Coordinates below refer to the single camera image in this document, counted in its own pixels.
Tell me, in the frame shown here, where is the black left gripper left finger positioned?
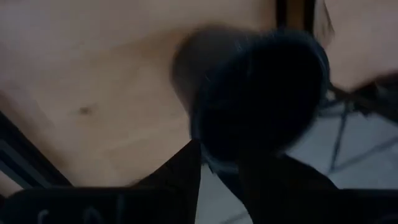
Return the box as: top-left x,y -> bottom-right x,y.
132,139 -> 202,224

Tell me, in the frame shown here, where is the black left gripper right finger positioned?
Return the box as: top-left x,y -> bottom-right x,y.
238,154 -> 339,224

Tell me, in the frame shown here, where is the dark blue cup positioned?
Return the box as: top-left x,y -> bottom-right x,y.
170,25 -> 331,175

